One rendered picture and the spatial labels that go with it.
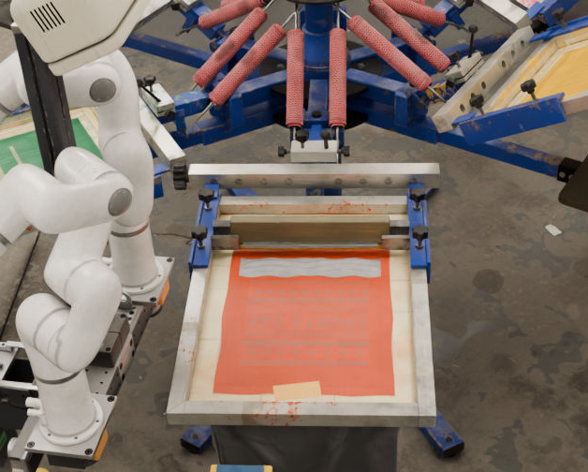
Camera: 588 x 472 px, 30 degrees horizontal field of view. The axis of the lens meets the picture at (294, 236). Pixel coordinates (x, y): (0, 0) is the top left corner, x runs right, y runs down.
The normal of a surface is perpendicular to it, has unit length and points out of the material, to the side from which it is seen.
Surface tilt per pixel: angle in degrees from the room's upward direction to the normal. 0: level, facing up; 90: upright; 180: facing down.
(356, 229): 90
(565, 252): 0
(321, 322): 0
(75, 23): 90
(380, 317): 0
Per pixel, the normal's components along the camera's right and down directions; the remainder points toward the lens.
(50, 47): -0.18, 0.62
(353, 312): -0.04, -0.78
